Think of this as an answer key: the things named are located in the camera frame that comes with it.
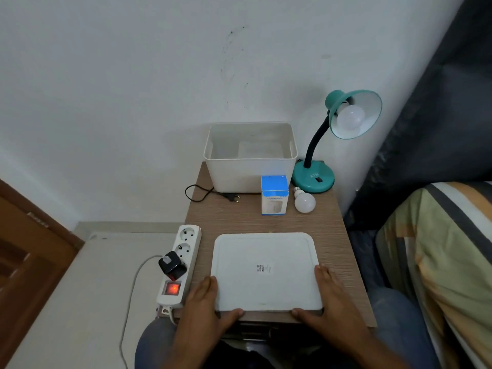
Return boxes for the person's left hand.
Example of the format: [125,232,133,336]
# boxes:
[179,275,245,343]

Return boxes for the person's right hand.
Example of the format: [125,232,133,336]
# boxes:
[290,264,373,349]

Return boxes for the white storage box lid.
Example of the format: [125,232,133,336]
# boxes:
[210,232,323,313]

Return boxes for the white light bulb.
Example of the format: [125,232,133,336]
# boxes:
[337,105,366,131]
[293,186,317,215]

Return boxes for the teal desk lamp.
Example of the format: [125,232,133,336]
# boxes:
[291,89,383,194]

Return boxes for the blue and white bulb box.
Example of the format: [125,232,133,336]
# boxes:
[261,175,290,216]

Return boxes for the person's blue jeans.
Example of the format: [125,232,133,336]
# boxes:
[134,287,441,369]

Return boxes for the black charger adapter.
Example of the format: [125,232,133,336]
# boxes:
[158,251,188,282]

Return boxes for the white power strip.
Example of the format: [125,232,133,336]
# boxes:
[155,224,202,309]

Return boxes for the striped bedding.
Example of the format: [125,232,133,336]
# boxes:
[375,181,492,369]

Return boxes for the white plastic storage box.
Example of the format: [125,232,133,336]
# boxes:
[202,121,299,194]

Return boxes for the brown wooden door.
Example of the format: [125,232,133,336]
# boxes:
[0,178,85,369]

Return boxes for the grey upholstered headboard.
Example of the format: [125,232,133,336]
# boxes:
[341,0,492,304]

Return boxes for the white power strip cable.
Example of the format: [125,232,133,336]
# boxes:
[159,305,179,327]

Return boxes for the white charger cable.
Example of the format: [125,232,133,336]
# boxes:
[119,254,164,369]

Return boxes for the black lamp power cord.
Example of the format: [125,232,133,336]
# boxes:
[184,184,241,204]

